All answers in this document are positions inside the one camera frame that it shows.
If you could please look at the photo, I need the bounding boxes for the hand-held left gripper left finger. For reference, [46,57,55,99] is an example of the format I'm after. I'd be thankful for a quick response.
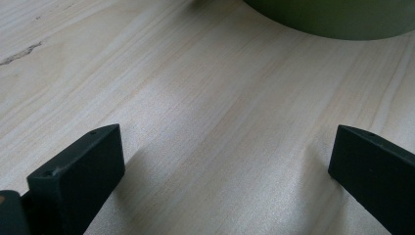
[25,123,126,235]

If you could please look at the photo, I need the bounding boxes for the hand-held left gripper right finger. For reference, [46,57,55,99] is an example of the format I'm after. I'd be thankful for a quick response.
[327,123,415,235]

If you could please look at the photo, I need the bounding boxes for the green plastic trash bin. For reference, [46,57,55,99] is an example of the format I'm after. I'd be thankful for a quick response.
[242,0,415,41]

